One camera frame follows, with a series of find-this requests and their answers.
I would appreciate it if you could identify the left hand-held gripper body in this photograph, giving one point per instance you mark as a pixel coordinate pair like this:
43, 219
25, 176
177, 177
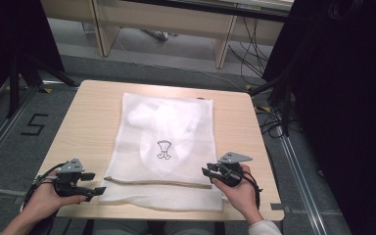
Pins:
70, 182

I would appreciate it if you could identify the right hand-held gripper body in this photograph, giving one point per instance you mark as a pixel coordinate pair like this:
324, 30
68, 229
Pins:
230, 174

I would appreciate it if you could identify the white mesh laundry bag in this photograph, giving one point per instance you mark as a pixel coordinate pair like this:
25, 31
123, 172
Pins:
163, 197

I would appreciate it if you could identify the person's right hand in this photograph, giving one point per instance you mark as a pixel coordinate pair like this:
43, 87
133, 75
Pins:
241, 199

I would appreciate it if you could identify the person's left hand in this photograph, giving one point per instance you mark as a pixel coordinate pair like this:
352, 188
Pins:
45, 202

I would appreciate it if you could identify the black table leg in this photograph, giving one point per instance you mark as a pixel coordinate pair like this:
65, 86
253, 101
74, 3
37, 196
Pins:
88, 227
219, 229

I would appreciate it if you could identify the person's legs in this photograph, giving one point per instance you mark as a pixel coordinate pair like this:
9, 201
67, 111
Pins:
120, 228

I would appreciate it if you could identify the white garment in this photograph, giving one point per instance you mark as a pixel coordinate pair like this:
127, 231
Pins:
163, 117

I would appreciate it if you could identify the yellow tape piece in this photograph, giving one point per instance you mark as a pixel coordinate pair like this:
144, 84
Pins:
47, 90
248, 87
265, 108

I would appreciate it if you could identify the black metal stand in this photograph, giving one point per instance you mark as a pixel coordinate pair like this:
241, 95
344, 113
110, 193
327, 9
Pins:
13, 91
285, 111

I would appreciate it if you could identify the black curtain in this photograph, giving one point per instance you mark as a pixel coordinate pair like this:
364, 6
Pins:
346, 98
13, 29

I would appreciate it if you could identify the grey object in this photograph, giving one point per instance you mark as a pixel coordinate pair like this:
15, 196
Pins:
160, 35

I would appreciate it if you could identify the light wooden desk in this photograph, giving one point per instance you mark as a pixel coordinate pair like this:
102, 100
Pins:
163, 19

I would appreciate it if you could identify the metal floor rail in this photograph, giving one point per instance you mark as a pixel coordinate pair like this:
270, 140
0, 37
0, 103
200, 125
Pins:
298, 182
0, 137

